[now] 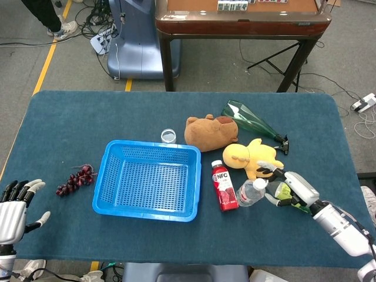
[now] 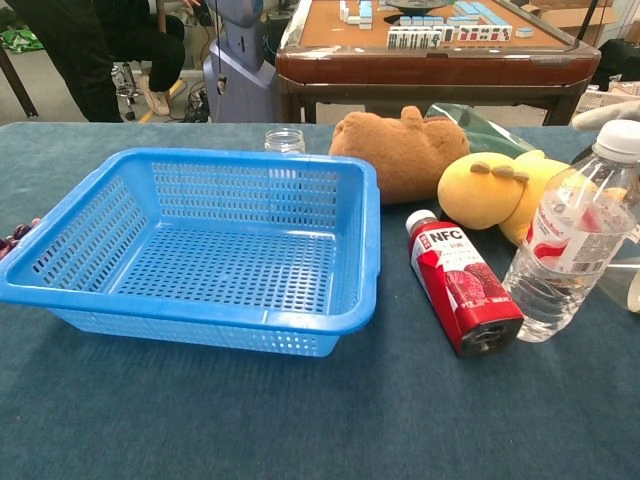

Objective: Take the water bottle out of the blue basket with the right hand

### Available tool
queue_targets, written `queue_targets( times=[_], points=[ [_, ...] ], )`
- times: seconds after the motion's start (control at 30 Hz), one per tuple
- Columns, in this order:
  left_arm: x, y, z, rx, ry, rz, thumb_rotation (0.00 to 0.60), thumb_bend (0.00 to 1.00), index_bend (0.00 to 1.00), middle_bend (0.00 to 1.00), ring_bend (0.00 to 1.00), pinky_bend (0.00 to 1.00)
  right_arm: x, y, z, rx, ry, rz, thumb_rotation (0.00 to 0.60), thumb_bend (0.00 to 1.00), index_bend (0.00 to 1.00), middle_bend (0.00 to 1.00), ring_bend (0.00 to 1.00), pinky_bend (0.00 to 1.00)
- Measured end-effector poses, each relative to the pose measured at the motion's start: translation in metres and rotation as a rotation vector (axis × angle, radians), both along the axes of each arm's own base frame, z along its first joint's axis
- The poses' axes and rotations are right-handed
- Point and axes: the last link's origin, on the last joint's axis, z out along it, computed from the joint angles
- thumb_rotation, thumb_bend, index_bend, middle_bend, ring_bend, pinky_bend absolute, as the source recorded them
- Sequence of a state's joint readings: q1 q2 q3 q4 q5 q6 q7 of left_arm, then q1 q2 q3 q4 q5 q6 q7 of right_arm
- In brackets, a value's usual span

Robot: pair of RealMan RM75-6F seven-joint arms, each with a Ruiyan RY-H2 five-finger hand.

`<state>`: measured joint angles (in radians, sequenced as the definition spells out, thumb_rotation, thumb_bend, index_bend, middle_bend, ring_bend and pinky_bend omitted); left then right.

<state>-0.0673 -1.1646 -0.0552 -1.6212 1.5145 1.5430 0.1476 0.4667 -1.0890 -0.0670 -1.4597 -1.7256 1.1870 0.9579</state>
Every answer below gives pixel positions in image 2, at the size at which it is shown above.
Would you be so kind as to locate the black bag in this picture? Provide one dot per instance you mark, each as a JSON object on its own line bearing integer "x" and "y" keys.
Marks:
{"x": 622, "y": 62}

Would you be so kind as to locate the dark red grape bunch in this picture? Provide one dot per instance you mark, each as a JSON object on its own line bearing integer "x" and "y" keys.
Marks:
{"x": 15, "y": 237}

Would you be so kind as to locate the grey-blue robot pedestal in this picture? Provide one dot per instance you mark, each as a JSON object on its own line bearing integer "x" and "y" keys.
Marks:
{"x": 240, "y": 75}

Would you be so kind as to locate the person in black trousers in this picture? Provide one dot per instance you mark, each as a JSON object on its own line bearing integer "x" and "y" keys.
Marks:
{"x": 155, "y": 50}

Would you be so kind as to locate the brown capybara plush toy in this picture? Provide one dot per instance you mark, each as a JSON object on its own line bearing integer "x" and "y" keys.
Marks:
{"x": 400, "y": 155}

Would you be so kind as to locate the teal table cloth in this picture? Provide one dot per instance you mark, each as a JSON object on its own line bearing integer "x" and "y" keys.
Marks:
{"x": 250, "y": 410}

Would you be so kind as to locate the single blue mahjong tile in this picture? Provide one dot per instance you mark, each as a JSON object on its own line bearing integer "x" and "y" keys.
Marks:
{"x": 524, "y": 32}

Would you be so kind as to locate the blue white mahjong tile stack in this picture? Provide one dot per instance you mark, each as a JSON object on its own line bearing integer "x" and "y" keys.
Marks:
{"x": 472, "y": 11}
{"x": 422, "y": 21}
{"x": 357, "y": 12}

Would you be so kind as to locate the standing person in black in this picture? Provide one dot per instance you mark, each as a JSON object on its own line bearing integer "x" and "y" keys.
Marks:
{"x": 70, "y": 55}

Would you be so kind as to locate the small clear glass jar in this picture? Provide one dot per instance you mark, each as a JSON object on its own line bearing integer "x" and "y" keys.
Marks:
{"x": 285, "y": 142}

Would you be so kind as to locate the red NFC juice bottle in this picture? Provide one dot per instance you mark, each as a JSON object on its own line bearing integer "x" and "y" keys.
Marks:
{"x": 460, "y": 280}

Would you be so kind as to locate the white plastic crate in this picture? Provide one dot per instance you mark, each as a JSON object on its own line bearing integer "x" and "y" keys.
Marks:
{"x": 607, "y": 102}

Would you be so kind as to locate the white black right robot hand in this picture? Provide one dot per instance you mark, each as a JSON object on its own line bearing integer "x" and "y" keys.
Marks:
{"x": 615, "y": 112}

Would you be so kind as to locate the dark print mahjong tile row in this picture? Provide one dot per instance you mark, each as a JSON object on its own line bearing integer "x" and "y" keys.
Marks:
{"x": 420, "y": 37}

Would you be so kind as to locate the brown mahjong table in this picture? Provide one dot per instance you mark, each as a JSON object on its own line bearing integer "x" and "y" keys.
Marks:
{"x": 430, "y": 70}

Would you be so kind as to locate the red print mahjong tile row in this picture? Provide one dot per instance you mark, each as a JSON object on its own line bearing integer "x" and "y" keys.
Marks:
{"x": 485, "y": 34}

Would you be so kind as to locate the chrome stool base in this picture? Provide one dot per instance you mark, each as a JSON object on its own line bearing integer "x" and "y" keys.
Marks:
{"x": 125, "y": 87}

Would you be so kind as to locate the yellow plush toy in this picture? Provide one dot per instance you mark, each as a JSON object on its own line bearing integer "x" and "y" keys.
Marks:
{"x": 480, "y": 195}

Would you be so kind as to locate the cardboard box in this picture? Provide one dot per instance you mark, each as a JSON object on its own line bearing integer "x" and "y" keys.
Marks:
{"x": 575, "y": 15}

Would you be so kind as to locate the blue perforated plastic basket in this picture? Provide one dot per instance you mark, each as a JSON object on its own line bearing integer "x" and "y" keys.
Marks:
{"x": 225, "y": 270}

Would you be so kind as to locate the clear water bottle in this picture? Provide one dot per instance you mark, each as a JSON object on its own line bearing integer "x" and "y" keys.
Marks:
{"x": 565, "y": 250}

